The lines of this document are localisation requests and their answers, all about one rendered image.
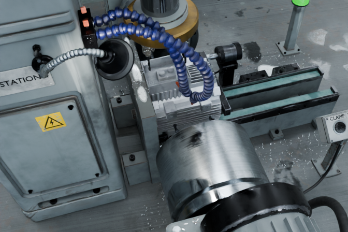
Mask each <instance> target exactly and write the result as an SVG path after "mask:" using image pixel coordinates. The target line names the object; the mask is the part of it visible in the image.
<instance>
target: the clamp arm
mask: <svg viewBox="0 0 348 232"><path fill-rule="evenodd" d="M199 56H201V57H203V58H207V61H208V62H209V61H210V59H209V58H210V57H209V56H208V54H206V53H205V51H202V52H199ZM209 64H210V62H209ZM214 75H215V73H214ZM215 78H216V82H217V86H219V87H220V91H221V95H220V101H221V111H222V112H223V114H224V116H227V115H230V113H231V107H230V105H229V103H228V101H227V98H226V96H225V94H224V92H223V90H222V88H221V86H220V83H219V81H218V79H217V77H216V75H215Z"/></svg>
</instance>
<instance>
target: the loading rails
mask: <svg viewBox="0 0 348 232"><path fill-rule="evenodd" d="M323 76H324V71H323V70H322V69H321V67H320V66H319V65H316V66H312V67H307V68H303V69H299V70H294V71H289V72H285V73H282V74H277V75H273V76H268V77H264V78H259V79H255V80H250V81H246V82H242V83H237V84H232V85H228V86H223V87H221V88H222V90H223V92H224V94H225V96H226V98H227V101H228V103H229V105H230V107H231V113H230V115H227V116H224V114H223V112H222V111H221V116H220V118H219V120H226V121H232V122H235V123H238V124H240V125H241V126H242V127H243V128H244V129H245V131H246V133H247V135H248V137H249V138H251V137H255V136H259V135H263V134H267V133H269V135H270V137H271V139H272V140H277V139H281V138H283V137H284V134H283V132H282V130H283V129H287V128H291V127H295V126H299V125H303V124H307V123H312V124H313V126H314V128H315V129H318V128H317V123H316V119H315V118H316V117H321V116H324V115H328V114H331V113H332V111H333V109H334V106H335V104H336V102H337V100H338V98H339V96H340V94H339V93H338V91H337V89H336V88H335V87H334V85H333V86H331V87H330V89H326V90H322V91H318V89H319V86H320V83H321V81H322V78H323ZM162 133H163V134H161V135H159V142H160V143H162V142H166V141H167V140H168V139H169V138H168V135H167V134H166V133H165V132H162Z"/></svg>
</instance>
